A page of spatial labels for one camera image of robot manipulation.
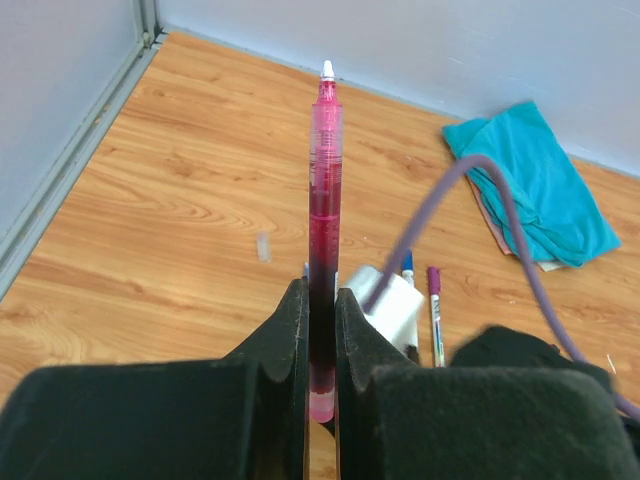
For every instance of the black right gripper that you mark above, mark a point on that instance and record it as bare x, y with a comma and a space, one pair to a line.
500, 358

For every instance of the blue white marker pen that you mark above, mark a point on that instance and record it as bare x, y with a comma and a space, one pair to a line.
407, 269

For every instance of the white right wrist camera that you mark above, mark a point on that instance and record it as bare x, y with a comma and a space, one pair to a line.
396, 313

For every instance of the clear pen cap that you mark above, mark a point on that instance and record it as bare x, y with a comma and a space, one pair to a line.
263, 247

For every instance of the purple white marker pen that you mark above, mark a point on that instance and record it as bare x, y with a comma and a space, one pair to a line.
434, 284

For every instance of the pink translucent gel pen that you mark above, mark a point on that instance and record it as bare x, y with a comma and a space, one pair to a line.
325, 198

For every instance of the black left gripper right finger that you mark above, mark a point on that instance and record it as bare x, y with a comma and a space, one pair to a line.
392, 415

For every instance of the teal folded cloth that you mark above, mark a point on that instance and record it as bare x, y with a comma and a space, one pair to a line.
559, 215

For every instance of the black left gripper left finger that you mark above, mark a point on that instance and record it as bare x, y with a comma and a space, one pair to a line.
260, 397

